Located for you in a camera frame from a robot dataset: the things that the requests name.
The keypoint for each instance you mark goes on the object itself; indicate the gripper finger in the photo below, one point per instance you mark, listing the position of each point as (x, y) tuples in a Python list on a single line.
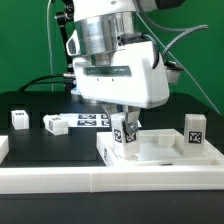
[(130, 123), (110, 109)]

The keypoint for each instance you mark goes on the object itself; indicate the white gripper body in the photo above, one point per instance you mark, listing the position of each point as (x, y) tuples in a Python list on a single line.
[(134, 75)]

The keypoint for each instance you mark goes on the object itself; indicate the white square table top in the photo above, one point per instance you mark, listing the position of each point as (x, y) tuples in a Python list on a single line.
[(161, 147)]

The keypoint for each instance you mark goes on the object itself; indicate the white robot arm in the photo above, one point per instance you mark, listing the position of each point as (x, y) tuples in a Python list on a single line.
[(99, 23)]

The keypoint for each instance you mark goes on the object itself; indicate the white sheet with tag markers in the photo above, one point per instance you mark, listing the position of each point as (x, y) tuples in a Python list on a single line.
[(86, 119)]

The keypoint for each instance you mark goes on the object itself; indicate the white U-shaped obstacle fence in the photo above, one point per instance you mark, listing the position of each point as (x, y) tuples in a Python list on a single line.
[(110, 178)]

